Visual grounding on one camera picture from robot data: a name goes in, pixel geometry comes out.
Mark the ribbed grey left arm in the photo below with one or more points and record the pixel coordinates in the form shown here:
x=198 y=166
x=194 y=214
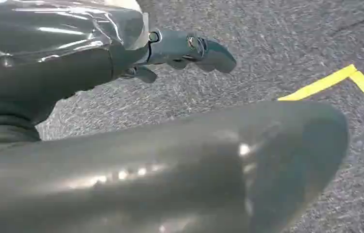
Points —
x=2 y=128

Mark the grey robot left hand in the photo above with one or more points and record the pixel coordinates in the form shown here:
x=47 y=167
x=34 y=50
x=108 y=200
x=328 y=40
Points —
x=175 y=173

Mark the yellow floor tape marking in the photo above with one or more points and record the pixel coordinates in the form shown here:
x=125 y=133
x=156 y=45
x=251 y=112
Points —
x=326 y=81

